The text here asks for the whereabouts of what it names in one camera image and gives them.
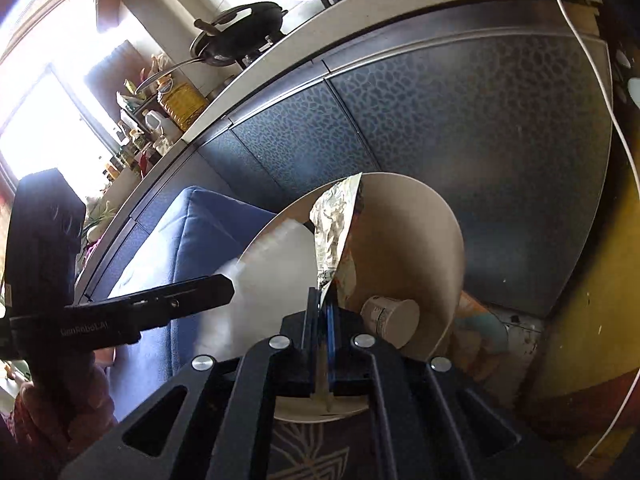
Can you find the silver foil wrapper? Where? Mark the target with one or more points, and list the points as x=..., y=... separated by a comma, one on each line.
x=330, y=230

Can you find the person's left hand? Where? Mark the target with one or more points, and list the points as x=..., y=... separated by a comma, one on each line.
x=75, y=425

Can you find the beige round waste bin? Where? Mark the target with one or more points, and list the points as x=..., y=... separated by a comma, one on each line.
x=400, y=240

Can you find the colourful plastic packet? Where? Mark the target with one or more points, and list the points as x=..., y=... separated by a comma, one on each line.
x=480, y=330

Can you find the patterned floor mat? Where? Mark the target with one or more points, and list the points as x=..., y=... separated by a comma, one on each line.
x=310, y=452

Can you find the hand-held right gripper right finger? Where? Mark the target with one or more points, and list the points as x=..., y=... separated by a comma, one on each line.
x=331, y=330

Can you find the black gas stove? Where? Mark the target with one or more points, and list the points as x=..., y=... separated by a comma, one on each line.
x=272, y=42

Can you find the black wok with lid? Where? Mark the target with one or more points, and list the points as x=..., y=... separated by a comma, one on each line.
x=245, y=25

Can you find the cluster of seasoning bottles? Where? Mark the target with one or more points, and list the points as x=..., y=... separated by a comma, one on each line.
x=130, y=150

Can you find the small white paper cup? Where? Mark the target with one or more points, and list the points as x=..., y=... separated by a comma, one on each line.
x=392, y=317

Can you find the yellow cooking oil bottle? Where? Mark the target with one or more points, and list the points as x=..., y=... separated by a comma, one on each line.
x=184, y=105

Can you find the kitchen window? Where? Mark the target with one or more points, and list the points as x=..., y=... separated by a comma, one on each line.
x=45, y=125

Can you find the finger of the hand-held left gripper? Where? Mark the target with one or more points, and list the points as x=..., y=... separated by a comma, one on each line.
x=190, y=297

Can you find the blue tablecloth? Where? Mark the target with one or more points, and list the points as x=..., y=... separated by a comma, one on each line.
x=200, y=230

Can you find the white plastic jug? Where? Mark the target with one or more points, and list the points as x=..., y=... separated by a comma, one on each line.
x=156, y=122

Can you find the dark patterned kitchen cabinet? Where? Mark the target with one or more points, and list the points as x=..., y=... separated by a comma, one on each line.
x=450, y=135

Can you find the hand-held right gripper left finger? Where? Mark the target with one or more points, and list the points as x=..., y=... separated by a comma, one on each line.
x=314, y=340

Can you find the steel ladle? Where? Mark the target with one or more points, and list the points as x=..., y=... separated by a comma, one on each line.
x=165, y=72

